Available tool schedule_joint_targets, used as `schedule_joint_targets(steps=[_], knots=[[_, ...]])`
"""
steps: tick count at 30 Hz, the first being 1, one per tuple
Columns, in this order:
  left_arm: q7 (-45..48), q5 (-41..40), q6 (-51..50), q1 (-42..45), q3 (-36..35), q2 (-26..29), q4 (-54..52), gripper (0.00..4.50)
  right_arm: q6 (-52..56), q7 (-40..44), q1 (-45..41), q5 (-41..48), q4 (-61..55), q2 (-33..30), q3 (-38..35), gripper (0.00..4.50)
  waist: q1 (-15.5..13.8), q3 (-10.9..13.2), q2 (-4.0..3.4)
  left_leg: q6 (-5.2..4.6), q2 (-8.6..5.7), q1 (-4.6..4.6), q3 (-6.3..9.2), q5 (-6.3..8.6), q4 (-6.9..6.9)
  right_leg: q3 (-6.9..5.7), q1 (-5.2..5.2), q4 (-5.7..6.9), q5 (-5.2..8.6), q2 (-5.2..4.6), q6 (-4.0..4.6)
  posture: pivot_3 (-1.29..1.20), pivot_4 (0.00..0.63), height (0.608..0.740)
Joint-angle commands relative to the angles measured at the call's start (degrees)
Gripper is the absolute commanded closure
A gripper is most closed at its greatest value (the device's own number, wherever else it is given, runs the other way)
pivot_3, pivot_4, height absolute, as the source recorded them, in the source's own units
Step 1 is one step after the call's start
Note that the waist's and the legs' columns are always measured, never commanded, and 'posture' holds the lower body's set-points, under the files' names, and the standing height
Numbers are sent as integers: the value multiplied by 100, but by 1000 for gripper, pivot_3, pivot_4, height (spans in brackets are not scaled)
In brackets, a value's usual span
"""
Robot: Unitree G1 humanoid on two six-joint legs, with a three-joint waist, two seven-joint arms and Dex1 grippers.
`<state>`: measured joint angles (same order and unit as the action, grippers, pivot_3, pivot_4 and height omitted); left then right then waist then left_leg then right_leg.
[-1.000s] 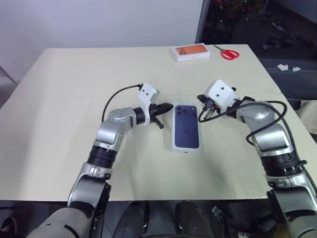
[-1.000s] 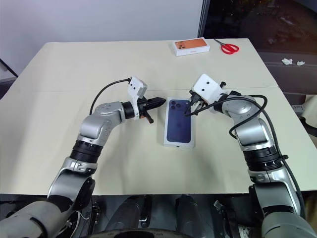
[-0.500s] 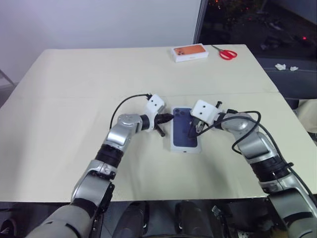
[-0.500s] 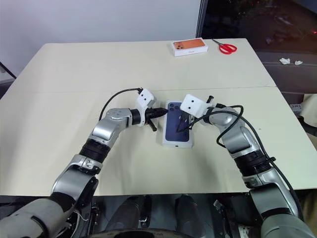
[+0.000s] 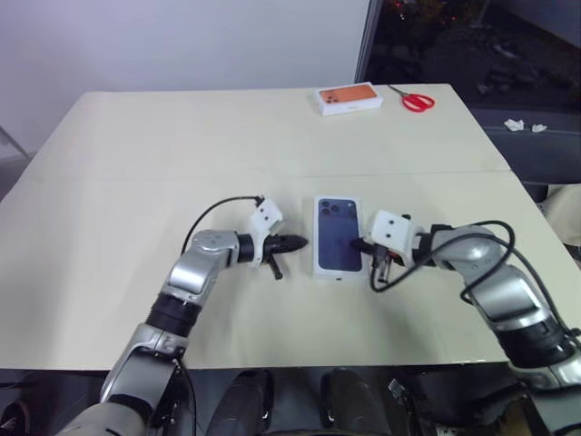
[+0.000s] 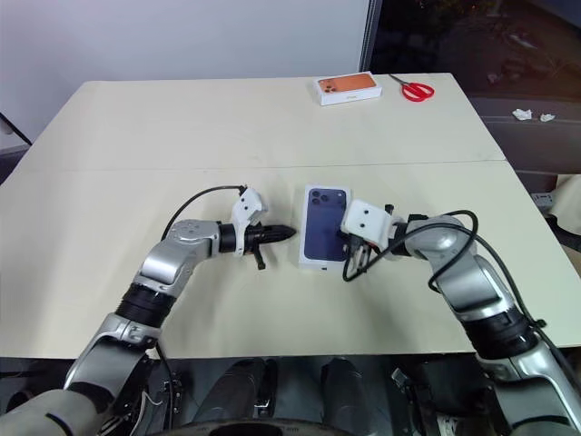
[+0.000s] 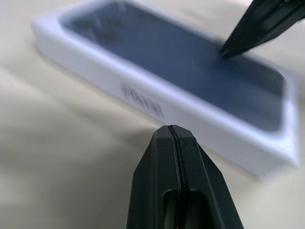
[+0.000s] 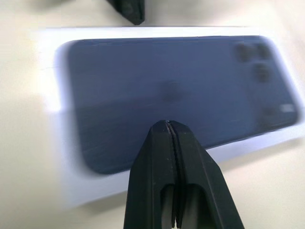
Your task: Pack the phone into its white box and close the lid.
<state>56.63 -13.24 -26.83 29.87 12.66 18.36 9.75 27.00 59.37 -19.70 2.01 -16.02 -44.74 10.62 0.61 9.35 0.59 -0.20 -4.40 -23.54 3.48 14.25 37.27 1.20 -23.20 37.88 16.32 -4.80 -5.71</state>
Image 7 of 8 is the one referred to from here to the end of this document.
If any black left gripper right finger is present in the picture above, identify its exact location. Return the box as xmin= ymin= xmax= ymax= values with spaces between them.
xmin=171 ymin=125 xmax=244 ymax=229

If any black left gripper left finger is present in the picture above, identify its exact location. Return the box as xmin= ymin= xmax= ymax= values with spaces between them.
xmin=126 ymin=125 xmax=183 ymax=229

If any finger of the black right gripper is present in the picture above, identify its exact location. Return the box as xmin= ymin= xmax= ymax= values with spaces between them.
xmin=223 ymin=0 xmax=305 ymax=58
xmin=220 ymin=0 xmax=286 ymax=57

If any white phone box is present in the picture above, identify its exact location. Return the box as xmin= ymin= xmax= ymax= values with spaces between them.
xmin=30 ymin=0 xmax=302 ymax=179

